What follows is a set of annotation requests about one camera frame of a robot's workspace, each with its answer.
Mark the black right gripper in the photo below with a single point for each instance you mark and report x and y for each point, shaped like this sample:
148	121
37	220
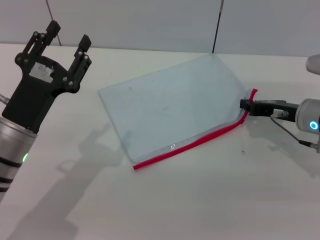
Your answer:
272	110

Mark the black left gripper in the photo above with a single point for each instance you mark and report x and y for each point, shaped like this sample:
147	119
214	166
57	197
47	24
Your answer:
35	100

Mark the clear red-zipper document bag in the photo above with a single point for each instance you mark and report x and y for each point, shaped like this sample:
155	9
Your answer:
175	107

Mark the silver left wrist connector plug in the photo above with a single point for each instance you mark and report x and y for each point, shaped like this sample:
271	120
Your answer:
3	98

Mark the thin black vertical rod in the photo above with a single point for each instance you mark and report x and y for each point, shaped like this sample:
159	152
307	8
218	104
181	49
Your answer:
217	30

